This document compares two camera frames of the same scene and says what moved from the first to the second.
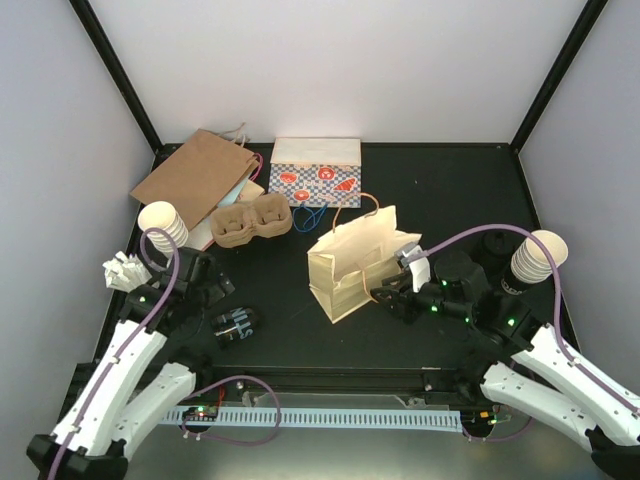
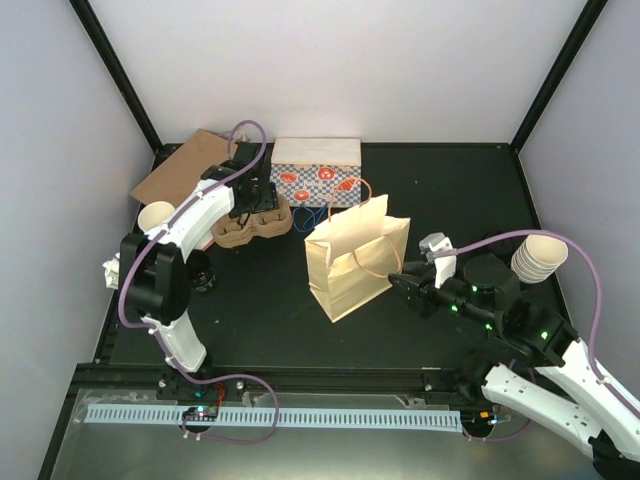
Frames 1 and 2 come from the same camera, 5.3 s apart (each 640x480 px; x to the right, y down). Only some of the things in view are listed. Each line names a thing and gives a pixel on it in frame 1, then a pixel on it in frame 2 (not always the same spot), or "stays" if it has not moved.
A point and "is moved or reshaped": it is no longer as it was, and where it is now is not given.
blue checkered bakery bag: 317,172 stays
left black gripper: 217,292 → 268,201
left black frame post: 106,53 stays
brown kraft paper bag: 198,173 stays
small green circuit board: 196,412 stays
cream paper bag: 348,262 is moved or reshaped
